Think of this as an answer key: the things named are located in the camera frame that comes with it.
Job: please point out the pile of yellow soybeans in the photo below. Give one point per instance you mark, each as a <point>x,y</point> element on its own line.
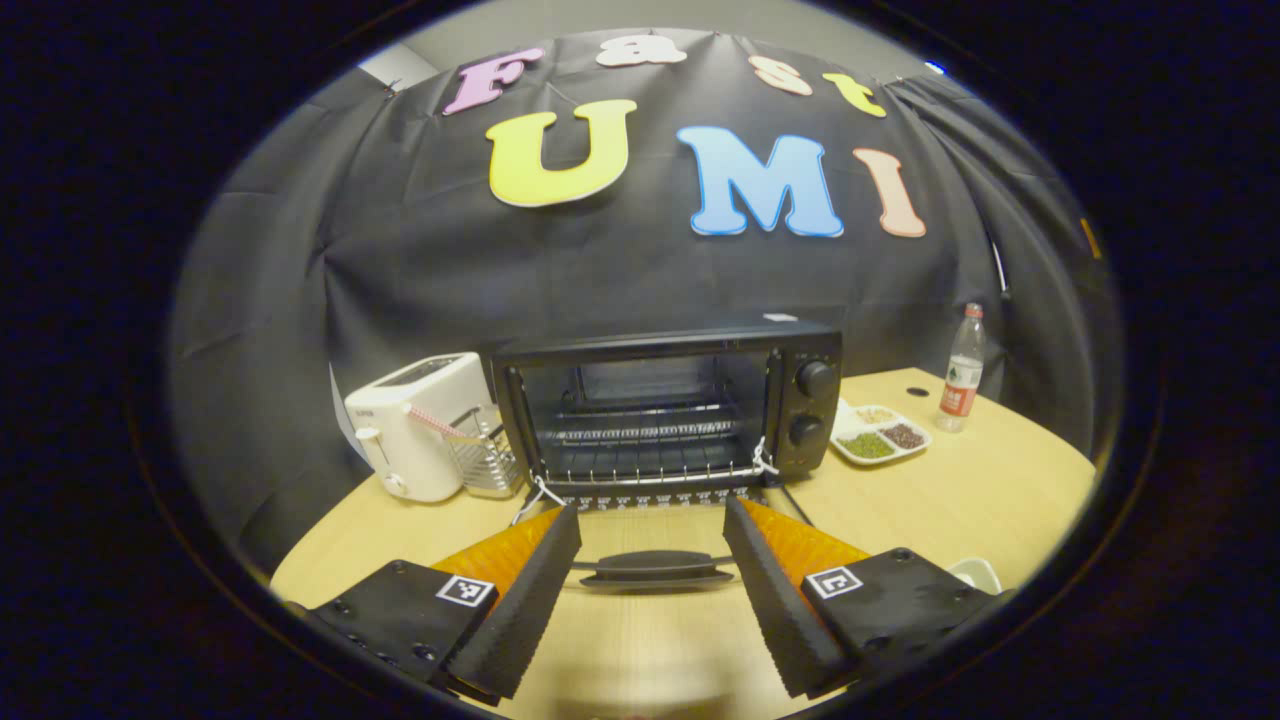
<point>875,415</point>

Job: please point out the pile of dark red beans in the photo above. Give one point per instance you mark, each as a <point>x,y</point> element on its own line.
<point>904,436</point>

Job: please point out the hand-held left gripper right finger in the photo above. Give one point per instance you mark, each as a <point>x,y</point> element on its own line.
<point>785,610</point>

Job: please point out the pile of green mung beans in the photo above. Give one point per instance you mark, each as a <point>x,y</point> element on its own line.
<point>866,446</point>

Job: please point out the white toaster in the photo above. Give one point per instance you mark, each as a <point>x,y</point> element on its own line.
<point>420,440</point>

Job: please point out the beige speckled plate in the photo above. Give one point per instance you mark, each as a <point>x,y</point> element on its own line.
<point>978,572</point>

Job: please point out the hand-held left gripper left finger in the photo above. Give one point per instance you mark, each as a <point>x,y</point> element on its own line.
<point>520,610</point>

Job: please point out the black electric oven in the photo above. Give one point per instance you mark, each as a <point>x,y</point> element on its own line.
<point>810,410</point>

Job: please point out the white divided dish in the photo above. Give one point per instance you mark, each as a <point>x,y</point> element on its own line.
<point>880,432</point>

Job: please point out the clear plastic water bottle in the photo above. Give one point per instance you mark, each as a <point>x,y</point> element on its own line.
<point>962,375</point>

